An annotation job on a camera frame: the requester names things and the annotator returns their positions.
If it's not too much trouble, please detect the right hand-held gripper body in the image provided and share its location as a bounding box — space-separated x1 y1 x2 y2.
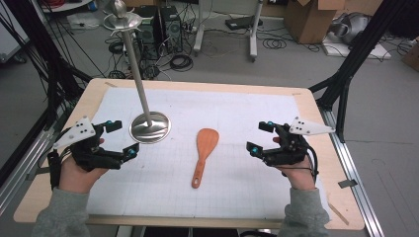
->
261 116 336 168

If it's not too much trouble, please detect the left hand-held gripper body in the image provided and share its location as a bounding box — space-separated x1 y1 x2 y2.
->
52 116 125 173

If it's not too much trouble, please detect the metal pole stand round base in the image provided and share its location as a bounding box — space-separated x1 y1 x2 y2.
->
103 0 172 145

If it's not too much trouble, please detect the wooden rice spatula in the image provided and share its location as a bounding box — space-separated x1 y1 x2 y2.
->
191 127 220 190

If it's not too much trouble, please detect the person's right hand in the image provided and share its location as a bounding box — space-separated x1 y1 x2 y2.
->
272 136 318 192

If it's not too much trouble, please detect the person's left hand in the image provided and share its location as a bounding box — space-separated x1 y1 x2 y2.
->
58 137 110 195

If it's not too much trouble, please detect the white grid mat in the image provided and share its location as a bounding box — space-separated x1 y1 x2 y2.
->
86 87 333 221

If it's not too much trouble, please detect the dark tape piece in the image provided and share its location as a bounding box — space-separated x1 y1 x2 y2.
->
338 179 359 190

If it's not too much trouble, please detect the white stand leg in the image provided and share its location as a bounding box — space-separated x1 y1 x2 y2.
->
249 0 265 63
193 0 206 55

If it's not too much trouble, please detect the dark computer case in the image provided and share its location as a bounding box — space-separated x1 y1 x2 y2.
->
136 6 162 62

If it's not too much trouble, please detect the flat black device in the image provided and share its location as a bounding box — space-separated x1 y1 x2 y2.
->
224 15 264 32

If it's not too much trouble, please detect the white foam board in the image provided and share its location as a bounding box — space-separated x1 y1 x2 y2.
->
321 34 392 61

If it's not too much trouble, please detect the black computer tower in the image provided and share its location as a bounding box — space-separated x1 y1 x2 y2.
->
160 5 184 55

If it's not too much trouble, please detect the large cardboard box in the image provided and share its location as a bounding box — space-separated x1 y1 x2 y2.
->
284 0 347 44

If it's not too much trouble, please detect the grey bag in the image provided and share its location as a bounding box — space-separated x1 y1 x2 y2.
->
329 12 372 45

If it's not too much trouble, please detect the small cardboard box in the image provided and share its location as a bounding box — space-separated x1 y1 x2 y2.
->
401 40 419 73

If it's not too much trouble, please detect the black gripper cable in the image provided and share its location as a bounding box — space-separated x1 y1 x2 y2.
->
305 143 320 184

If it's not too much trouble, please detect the black wrist strap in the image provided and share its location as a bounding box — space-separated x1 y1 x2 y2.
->
46 149 63 192

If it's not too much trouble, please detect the black frame post with cables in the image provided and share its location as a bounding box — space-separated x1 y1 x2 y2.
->
0 0 94 132

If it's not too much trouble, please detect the aluminium rail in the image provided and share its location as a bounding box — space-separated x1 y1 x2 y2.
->
319 108 384 237
0 108 67 215

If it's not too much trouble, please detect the thin black cable coil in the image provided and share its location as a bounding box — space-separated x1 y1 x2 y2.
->
262 38 288 50

